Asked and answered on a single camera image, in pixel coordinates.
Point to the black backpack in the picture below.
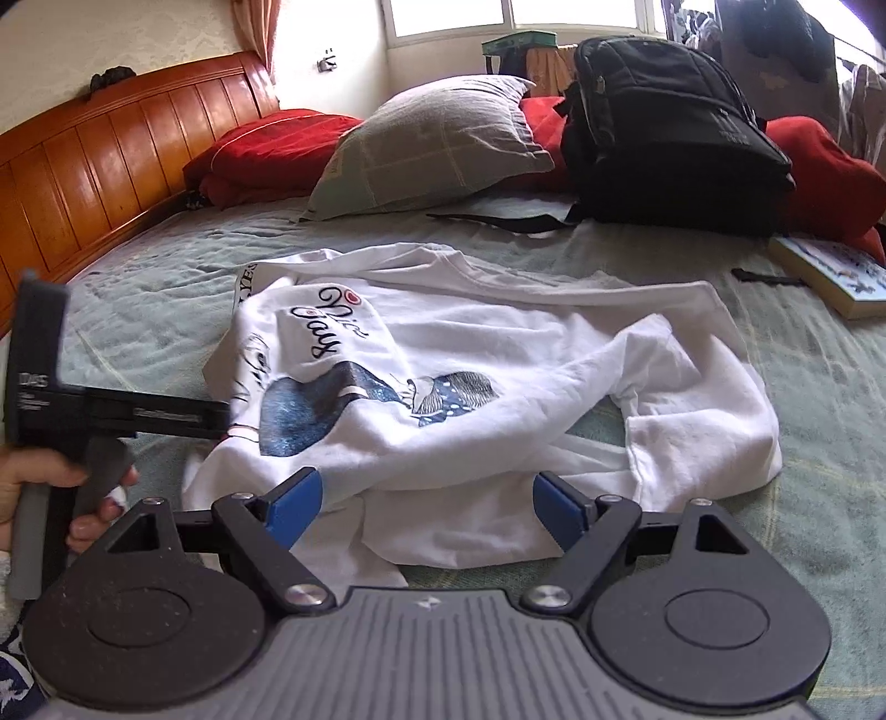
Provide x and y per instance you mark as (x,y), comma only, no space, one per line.
(657,124)

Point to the grey checked pillow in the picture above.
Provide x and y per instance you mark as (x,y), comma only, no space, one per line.
(429,145)

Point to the black patterned cloth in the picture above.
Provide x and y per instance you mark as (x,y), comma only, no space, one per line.
(197,199)

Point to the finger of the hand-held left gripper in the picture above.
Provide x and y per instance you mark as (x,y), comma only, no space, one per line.
(180,422)

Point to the white printed t-shirt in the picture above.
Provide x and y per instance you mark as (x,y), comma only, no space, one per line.
(484,346)

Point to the orange curtain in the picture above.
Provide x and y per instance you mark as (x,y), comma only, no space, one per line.
(259,41)

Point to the green box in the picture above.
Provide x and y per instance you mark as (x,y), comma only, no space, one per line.
(519,43)

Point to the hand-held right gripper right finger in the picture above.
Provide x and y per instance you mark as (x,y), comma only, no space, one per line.
(557,509)

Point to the wooden headboard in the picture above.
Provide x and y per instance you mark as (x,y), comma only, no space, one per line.
(104,152)

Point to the hanging beige garment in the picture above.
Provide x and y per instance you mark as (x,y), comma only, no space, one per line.
(865,118)

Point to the paperback book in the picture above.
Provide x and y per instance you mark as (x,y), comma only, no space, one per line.
(830,277)

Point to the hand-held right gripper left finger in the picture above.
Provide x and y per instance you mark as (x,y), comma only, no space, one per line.
(297,505)

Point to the person's left hand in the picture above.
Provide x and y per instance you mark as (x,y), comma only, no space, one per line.
(34,471)

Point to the orange draped stand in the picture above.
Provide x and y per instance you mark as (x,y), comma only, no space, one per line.
(550,69)

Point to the dark cloth bundle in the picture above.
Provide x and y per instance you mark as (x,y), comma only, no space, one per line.
(114,79)

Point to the hanging dark jacket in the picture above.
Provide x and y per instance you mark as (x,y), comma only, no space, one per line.
(775,62)

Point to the red pillow under backpack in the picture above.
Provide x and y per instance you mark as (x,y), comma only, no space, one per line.
(830,180)

